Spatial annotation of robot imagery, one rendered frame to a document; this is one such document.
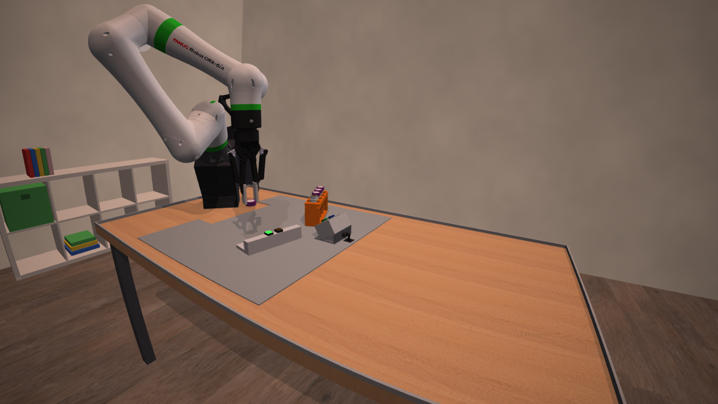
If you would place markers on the orange tube rack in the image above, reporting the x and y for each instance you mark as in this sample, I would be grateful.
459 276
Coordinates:
314 212

